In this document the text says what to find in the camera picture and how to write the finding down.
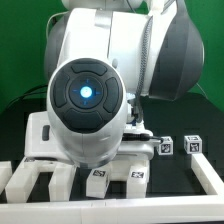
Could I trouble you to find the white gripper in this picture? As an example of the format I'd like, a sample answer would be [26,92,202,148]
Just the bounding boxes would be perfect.
[23,111,162,165]

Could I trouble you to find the white obstacle fence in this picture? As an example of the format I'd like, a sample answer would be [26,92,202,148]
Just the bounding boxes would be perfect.
[0,154,224,224]

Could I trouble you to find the white chair back frame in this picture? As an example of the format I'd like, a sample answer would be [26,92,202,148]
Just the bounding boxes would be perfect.
[5,158,76,203]

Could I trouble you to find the white chair seat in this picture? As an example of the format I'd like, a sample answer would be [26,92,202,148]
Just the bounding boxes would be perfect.
[109,160,150,181]

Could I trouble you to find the white tagged cube right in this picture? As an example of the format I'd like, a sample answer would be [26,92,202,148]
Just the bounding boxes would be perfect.
[184,135,202,154]

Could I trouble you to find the white tagged cube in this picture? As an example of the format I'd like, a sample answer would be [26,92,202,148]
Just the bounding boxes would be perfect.
[157,136,173,155]
[184,135,202,154]

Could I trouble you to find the white camera cable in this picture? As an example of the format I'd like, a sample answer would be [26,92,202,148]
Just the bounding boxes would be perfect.
[45,13,64,51]

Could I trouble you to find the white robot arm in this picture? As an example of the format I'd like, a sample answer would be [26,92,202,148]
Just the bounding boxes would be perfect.
[25,0,204,168]

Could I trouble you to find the white tagged cube left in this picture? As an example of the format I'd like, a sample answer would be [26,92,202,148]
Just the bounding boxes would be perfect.
[157,136,173,155]

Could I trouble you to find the black cables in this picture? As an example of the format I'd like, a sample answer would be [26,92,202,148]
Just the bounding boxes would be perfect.
[4,84,49,109]

